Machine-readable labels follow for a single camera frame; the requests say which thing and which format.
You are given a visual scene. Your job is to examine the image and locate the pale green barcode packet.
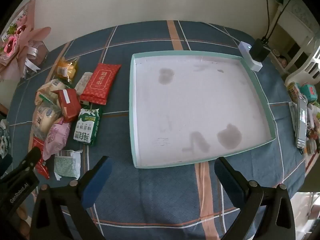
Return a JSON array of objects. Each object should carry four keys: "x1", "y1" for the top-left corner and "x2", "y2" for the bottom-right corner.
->
[{"x1": 54, "y1": 149, "x2": 83, "y2": 180}]

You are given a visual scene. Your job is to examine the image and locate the white power cable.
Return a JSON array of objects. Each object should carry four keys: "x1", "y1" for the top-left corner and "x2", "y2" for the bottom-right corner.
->
[{"x1": 200, "y1": 21, "x2": 240, "y2": 43}]

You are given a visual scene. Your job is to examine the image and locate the long red gold-print packet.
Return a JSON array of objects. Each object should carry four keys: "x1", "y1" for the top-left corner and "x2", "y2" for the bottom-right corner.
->
[{"x1": 79, "y1": 63, "x2": 122, "y2": 105}]

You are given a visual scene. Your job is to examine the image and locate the teal toy box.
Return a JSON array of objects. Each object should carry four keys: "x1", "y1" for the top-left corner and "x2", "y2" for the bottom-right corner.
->
[{"x1": 300, "y1": 84, "x2": 318, "y2": 103}]

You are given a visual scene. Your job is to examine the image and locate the black cable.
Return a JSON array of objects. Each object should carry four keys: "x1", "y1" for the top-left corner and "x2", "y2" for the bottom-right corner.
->
[
  {"x1": 264, "y1": 0, "x2": 293, "y2": 42},
  {"x1": 265, "y1": 0, "x2": 272, "y2": 42}
]

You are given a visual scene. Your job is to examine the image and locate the green white biscuit packet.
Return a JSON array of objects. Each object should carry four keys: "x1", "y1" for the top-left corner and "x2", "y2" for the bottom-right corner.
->
[{"x1": 73, "y1": 108, "x2": 103, "y2": 146}]

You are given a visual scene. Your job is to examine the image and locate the smartphone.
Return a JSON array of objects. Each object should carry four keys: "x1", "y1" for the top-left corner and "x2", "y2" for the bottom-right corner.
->
[{"x1": 295, "y1": 96, "x2": 308, "y2": 148}]

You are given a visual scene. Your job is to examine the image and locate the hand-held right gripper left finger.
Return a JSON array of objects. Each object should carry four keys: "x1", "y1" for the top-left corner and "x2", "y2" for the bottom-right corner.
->
[{"x1": 29, "y1": 156, "x2": 113, "y2": 240}]

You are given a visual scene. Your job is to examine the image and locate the pink snack packet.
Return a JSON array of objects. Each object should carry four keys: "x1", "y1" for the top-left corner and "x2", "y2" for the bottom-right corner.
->
[{"x1": 42, "y1": 117, "x2": 72, "y2": 160}]

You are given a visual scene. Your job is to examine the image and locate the white paper-look snack packet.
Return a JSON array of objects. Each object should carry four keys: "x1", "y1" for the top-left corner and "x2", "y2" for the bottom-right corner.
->
[{"x1": 74, "y1": 72, "x2": 93, "y2": 96}]

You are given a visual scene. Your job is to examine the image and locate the cream shelf unit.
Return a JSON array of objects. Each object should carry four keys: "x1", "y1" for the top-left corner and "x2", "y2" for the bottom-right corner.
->
[{"x1": 272, "y1": 2, "x2": 315, "y2": 75}]

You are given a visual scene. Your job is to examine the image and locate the dark red packet white label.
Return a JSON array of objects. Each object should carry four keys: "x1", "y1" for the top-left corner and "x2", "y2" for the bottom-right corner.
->
[{"x1": 54, "y1": 89, "x2": 82, "y2": 123}]

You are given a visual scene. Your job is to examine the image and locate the patterned tape roll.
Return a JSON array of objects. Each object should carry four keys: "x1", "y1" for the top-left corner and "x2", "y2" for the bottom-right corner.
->
[{"x1": 287, "y1": 81, "x2": 300, "y2": 103}]

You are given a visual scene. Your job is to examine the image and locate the small red flower-print packet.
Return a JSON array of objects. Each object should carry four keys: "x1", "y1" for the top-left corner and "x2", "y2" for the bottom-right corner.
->
[{"x1": 32, "y1": 137, "x2": 50, "y2": 180}]

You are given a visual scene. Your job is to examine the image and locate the black charger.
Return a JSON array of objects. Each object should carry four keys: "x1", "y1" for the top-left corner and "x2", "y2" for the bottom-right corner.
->
[{"x1": 249, "y1": 38, "x2": 271, "y2": 62}]

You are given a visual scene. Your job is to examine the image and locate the teal shallow cardboard box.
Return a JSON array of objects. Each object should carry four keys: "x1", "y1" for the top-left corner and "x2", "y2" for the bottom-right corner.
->
[{"x1": 129, "y1": 51, "x2": 276, "y2": 169}]

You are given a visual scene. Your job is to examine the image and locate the clear bun packet blue label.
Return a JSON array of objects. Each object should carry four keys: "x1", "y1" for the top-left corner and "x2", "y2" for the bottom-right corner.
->
[{"x1": 32, "y1": 102, "x2": 62, "y2": 140}]

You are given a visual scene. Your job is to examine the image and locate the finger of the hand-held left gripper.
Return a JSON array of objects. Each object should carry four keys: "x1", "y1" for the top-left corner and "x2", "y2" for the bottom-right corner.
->
[{"x1": 11, "y1": 147, "x2": 42, "y2": 180}]

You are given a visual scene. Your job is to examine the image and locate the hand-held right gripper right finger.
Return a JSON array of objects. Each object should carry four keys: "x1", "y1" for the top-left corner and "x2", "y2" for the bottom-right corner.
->
[{"x1": 214, "y1": 156, "x2": 297, "y2": 240}]

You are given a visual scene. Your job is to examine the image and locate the white power strip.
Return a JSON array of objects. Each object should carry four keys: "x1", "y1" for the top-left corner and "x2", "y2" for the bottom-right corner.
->
[{"x1": 237, "y1": 41, "x2": 263, "y2": 72}]

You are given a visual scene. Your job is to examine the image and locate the orange clear-wrapped snack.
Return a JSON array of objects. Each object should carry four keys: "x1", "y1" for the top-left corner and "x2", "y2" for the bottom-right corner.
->
[{"x1": 55, "y1": 57, "x2": 78, "y2": 83}]

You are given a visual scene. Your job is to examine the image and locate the pink flower bouquet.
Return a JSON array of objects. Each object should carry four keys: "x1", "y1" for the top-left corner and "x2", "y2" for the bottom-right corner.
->
[{"x1": 0, "y1": 0, "x2": 52, "y2": 80}]

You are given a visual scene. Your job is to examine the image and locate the person's left hand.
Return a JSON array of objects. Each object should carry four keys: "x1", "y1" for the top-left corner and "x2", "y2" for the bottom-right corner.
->
[{"x1": 15, "y1": 204, "x2": 32, "y2": 240}]

